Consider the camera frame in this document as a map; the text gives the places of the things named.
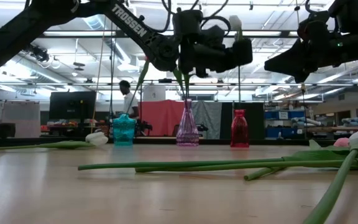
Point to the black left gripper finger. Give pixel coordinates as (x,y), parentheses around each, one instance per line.
(242,53)

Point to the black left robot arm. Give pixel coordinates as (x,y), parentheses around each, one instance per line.
(129,23)

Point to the white board panel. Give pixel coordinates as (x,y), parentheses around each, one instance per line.
(20,118)

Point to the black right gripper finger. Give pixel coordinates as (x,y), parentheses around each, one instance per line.
(297,60)
(298,77)

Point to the black partition panel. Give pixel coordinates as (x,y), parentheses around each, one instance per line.
(255,121)

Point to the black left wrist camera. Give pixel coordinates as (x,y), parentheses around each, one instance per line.
(186,21)

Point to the blue storage bin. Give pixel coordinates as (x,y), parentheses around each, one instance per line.
(272,115)
(287,133)

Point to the red glass vase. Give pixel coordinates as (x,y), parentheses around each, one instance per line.
(239,130)

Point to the white artificial tulip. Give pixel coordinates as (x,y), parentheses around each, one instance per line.
(97,139)
(166,164)
(235,22)

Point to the red cloth panel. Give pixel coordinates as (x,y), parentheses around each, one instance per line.
(163,116)

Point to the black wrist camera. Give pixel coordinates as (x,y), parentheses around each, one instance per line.
(314,28)
(186,21)

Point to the black bin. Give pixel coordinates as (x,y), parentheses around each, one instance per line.
(6,130)

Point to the wooden workbench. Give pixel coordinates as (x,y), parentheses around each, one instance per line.
(337,128)

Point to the black overhead light bar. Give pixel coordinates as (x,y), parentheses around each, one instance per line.
(266,33)

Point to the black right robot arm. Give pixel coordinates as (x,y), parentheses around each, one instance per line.
(356,12)

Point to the teal glass vase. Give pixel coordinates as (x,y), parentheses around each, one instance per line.
(124,130)

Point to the person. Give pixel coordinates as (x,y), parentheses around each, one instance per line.
(130,102)

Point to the purple glass vase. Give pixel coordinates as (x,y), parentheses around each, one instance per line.
(187,127)

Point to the cluttered work table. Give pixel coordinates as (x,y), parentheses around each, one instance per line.
(73,124)

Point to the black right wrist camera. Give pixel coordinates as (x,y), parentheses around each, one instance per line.
(314,28)

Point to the white tulip stem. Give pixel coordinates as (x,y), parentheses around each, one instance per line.
(331,194)

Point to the black monitor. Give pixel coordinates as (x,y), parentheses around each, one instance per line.
(72,105)

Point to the grey cloth panel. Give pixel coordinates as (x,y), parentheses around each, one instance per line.
(210,118)

